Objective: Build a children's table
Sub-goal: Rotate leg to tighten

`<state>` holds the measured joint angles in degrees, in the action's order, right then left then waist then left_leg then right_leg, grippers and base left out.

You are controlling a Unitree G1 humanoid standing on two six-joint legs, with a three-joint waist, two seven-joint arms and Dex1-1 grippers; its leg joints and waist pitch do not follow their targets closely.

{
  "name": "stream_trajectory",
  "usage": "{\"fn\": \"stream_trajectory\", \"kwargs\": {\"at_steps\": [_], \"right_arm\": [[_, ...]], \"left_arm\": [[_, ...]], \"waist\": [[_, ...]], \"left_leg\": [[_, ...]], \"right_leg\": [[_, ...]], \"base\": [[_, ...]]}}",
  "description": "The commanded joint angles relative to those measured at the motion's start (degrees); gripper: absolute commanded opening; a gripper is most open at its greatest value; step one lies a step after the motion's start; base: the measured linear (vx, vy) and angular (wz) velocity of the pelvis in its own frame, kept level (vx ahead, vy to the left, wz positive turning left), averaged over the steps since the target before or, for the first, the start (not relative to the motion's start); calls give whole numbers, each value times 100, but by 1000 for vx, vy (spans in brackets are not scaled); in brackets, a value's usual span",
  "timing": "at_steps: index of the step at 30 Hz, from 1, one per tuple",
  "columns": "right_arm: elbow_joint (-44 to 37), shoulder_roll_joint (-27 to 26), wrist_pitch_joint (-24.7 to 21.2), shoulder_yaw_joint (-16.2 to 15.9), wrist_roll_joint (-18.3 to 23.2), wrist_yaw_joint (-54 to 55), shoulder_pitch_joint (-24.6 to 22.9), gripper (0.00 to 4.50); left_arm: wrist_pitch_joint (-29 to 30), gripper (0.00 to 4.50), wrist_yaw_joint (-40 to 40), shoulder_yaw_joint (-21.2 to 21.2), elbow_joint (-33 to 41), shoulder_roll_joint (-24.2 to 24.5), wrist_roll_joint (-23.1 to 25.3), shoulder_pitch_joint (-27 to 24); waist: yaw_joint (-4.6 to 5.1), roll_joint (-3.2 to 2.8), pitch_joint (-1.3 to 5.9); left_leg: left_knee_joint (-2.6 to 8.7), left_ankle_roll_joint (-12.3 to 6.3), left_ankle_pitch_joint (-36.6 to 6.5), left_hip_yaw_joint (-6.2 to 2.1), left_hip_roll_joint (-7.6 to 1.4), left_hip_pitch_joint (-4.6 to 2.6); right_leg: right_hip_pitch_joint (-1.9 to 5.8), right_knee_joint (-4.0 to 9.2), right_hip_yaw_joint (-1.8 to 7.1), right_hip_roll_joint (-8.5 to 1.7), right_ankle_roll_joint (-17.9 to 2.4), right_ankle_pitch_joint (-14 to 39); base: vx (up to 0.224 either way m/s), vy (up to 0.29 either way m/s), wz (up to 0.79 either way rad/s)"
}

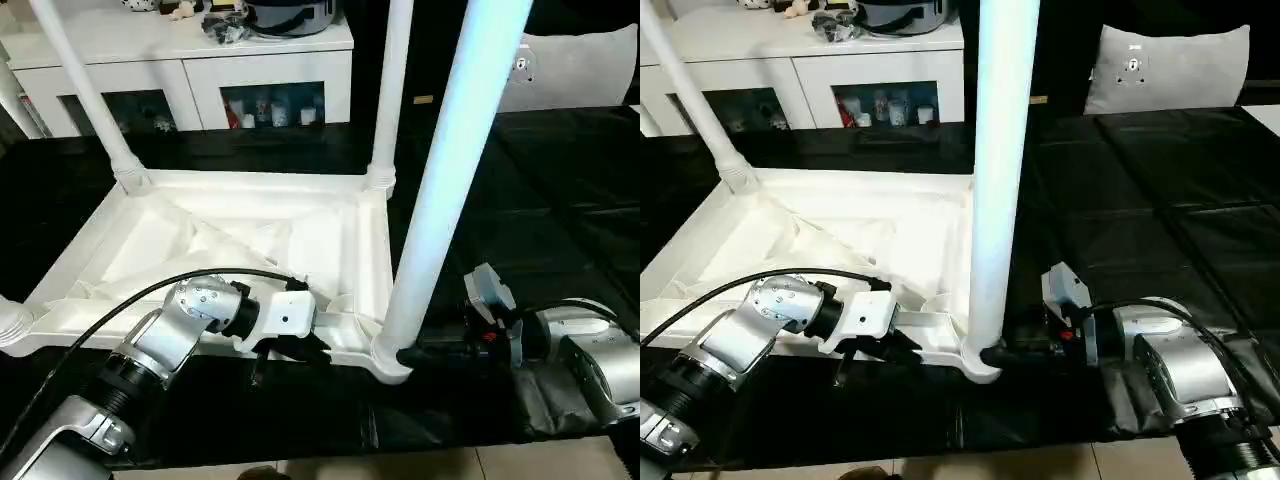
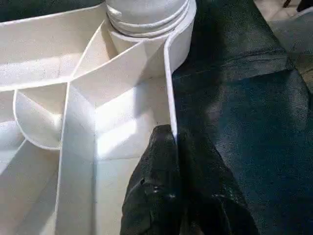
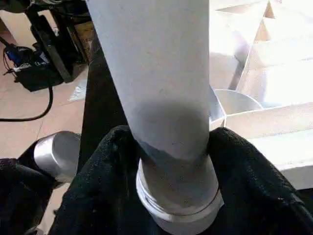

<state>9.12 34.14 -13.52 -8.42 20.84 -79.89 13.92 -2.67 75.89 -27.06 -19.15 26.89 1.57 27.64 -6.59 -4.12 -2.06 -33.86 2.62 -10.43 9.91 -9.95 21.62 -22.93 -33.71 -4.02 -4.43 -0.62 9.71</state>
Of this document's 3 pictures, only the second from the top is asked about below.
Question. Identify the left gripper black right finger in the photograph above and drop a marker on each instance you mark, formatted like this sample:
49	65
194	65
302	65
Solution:
210	195

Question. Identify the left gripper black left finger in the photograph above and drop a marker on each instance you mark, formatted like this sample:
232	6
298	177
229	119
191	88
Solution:
154	191

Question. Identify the white plastic table top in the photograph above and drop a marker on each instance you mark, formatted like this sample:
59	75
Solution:
85	122

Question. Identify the white plastic table leg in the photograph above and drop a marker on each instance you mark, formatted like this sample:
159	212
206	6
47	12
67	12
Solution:
146	12

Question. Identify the black work mat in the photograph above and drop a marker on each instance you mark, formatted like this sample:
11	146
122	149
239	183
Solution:
244	110

